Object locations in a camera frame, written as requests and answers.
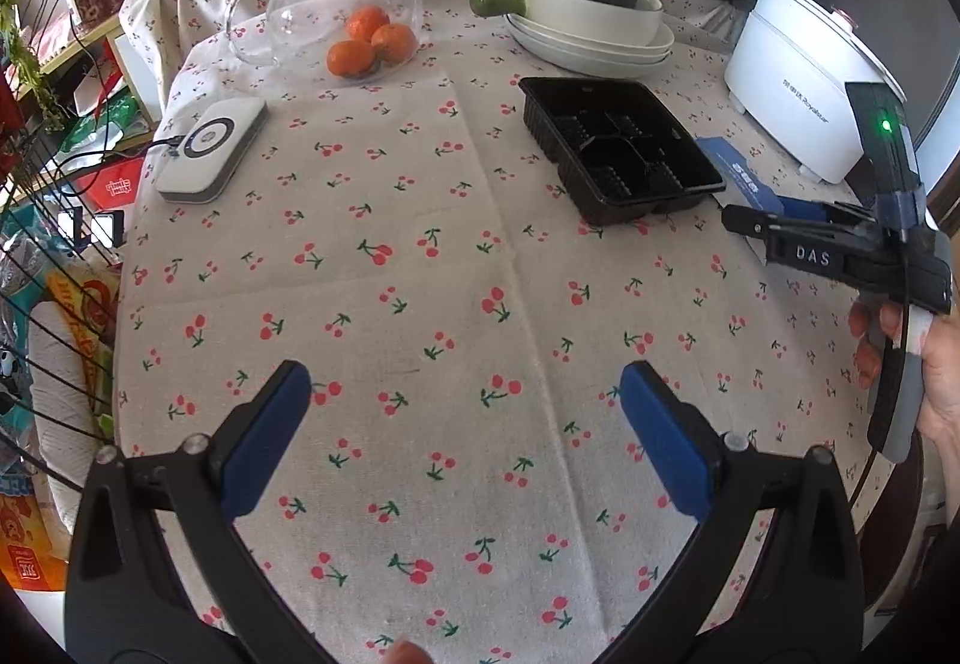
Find blue biscuit box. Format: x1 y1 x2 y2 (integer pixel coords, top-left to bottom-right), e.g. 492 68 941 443
697 137 828 222

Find stacked white plates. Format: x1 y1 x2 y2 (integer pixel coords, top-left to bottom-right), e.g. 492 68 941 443
505 14 675 80

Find dark brown trash bin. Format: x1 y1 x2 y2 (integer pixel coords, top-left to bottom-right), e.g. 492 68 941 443
859 453 944 617

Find cherry print tablecloth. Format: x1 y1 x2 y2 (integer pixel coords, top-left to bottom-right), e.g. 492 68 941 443
114 0 890 662

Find white bowl green handle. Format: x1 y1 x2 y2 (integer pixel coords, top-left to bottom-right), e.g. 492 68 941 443
469 0 662 48

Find black plastic food tray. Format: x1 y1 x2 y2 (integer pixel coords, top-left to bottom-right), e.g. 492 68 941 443
519 77 726 226

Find person left hand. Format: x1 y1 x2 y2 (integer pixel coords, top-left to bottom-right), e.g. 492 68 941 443
382 639 433 664

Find white wireless charger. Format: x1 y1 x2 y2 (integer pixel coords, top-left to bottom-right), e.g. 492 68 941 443
155 97 268 204

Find person right hand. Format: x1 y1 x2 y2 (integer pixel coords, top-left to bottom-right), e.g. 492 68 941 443
847 298 960 445

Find black wire rack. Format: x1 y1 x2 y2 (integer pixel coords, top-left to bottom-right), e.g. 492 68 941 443
2 129 122 492

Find white electric cooking pot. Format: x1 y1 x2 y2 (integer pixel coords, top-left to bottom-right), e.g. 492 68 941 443
724 0 907 184

